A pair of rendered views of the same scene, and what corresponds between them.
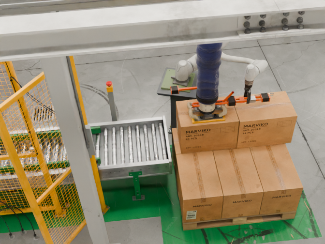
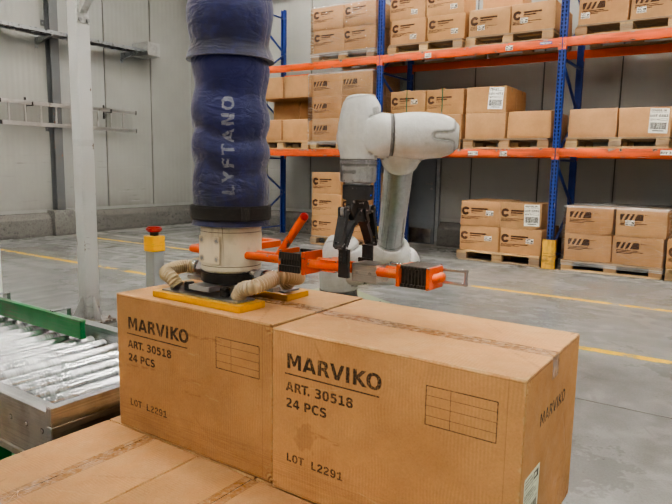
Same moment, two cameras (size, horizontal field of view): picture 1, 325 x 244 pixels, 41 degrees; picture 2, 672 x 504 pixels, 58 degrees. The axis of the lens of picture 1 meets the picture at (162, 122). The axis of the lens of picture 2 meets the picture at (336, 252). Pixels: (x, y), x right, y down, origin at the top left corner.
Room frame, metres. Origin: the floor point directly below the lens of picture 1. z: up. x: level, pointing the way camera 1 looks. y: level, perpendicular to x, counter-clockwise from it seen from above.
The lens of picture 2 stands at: (2.15, -1.77, 1.32)
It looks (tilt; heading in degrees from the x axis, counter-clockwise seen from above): 8 degrees down; 39
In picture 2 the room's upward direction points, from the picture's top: 1 degrees clockwise
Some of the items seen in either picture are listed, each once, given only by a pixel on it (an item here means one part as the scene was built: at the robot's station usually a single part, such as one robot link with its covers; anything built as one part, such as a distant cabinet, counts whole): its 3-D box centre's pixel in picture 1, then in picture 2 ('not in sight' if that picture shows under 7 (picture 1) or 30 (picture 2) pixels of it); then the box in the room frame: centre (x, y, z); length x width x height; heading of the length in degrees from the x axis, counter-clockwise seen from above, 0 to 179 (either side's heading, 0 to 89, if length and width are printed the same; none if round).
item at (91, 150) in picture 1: (80, 141); not in sight; (2.35, 0.65, 1.62); 0.20 x 0.05 x 0.30; 94
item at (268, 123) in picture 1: (261, 119); (422, 411); (3.37, -1.07, 0.74); 0.60 x 0.40 x 0.40; 94
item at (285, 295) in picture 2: not in sight; (253, 283); (3.41, -0.46, 0.97); 0.34 x 0.10 x 0.05; 94
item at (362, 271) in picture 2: (251, 99); (370, 271); (3.34, -0.93, 1.07); 0.07 x 0.07 x 0.04; 4
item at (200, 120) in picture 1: (208, 117); (206, 293); (3.22, -0.47, 0.97); 0.34 x 0.10 x 0.05; 94
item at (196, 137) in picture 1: (206, 124); (239, 361); (3.34, -0.47, 0.75); 0.60 x 0.40 x 0.40; 94
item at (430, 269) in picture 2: (264, 98); (419, 275); (3.35, -1.06, 1.08); 0.08 x 0.07 x 0.05; 94
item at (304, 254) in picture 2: (230, 100); (300, 260); (3.33, -0.71, 1.07); 0.10 x 0.08 x 0.06; 4
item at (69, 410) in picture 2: (167, 139); (147, 384); (3.31, -0.04, 0.58); 0.70 x 0.03 x 0.06; 4
